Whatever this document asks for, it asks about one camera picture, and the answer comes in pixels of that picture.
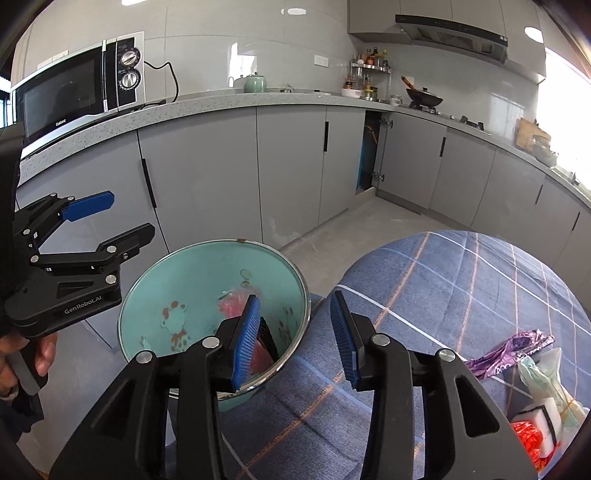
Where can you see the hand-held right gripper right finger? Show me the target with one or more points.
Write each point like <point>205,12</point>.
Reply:
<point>344,341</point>

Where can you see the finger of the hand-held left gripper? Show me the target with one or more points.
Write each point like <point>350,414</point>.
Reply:
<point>90,203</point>
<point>134,240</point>

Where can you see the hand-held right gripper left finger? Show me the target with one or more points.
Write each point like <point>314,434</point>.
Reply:
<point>247,341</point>

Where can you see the teal patterned bin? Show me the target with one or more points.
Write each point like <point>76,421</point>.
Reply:
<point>198,286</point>

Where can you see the purple plastic wrapper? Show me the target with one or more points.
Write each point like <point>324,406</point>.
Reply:
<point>512,348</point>

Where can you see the white sponge with black stripe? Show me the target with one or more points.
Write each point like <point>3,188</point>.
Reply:
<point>531,415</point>

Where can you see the red plastic bag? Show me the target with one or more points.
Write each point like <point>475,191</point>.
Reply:
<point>526,438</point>

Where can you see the white plastic bag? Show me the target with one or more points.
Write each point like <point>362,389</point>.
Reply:
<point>547,383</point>

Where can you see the person's left hand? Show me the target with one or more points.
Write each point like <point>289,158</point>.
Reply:
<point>45,353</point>

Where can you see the grey base cabinets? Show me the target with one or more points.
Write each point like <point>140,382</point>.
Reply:
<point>207,175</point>

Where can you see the silver and black microwave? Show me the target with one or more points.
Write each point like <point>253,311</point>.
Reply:
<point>60,101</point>

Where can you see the blue plaid tablecloth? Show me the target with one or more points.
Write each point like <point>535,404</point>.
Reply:
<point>438,286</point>

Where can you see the teal kettle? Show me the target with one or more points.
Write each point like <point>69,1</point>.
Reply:
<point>256,84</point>

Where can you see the small glass jar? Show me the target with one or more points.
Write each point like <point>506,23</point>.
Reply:
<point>395,99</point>

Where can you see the white bowl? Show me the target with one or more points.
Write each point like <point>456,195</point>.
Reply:
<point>352,93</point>

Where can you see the gas stove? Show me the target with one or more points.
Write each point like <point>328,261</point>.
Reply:
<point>466,122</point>

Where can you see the black wok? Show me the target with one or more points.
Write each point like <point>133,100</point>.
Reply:
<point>425,98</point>

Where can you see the metal spice rack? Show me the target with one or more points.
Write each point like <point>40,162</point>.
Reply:
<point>369,68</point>

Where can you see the large mixing bowl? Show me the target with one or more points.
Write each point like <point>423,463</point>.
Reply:
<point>545,152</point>

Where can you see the wooden cutting board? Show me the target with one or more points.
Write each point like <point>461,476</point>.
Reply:
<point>525,131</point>

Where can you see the metal faucet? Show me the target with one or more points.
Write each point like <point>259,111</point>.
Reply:
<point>574,177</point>

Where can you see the spice rack with bottles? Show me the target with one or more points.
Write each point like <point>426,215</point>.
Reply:
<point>369,57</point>

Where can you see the bright window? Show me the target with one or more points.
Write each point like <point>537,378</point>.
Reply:
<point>572,115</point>

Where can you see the black range hood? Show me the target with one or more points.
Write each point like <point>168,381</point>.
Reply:
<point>457,39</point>

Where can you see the grey upper cabinets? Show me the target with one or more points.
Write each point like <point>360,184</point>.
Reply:
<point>374,18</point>

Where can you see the white wall socket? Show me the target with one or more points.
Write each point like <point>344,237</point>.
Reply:
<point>53,58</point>

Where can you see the white wall switch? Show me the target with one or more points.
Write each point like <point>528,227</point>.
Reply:
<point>320,60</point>

